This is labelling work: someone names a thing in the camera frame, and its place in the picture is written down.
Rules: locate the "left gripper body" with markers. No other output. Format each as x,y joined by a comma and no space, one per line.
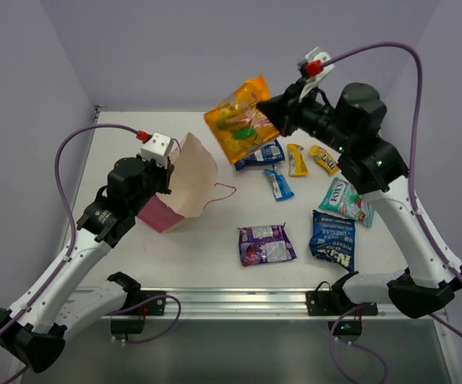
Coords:
163,176

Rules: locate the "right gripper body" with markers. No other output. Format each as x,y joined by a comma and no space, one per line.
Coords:
311,116

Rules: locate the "pink beige paper bag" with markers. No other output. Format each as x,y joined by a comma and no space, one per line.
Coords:
192,183

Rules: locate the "orange yellow snack packet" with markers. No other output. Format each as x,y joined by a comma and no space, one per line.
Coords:
236,122

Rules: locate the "dark blue snack packet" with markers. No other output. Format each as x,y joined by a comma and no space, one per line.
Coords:
269,153

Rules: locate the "yellow M&M snack packet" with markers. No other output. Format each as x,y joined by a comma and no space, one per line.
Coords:
297,166

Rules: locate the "blue M&M snack packet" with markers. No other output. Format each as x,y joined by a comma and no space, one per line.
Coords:
280,189

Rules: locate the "teal snack packet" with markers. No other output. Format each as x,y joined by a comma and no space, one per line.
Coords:
342,198

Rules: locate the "purple snack packet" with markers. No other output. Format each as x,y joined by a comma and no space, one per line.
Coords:
260,245

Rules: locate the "dark blue chips bag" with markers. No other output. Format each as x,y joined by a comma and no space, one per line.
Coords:
333,240

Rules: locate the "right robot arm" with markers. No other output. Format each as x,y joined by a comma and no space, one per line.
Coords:
433,274

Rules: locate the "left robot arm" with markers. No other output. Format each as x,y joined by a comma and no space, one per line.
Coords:
34,329

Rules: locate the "left black controller box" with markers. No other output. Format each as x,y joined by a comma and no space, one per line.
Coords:
123,328

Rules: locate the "black controller box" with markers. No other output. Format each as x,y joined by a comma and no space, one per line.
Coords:
346,328
123,328

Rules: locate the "right black controller box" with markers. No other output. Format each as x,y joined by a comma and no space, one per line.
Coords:
346,328

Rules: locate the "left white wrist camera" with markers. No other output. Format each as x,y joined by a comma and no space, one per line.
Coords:
157,149

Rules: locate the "left black base bracket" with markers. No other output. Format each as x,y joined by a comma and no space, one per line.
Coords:
138,301

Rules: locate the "black base bracket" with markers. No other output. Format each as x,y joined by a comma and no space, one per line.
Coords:
328,299
138,301

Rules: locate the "aluminium mounting rail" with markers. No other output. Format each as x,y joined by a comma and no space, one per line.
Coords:
244,304

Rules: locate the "right black base bracket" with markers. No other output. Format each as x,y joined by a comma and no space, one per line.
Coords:
328,299

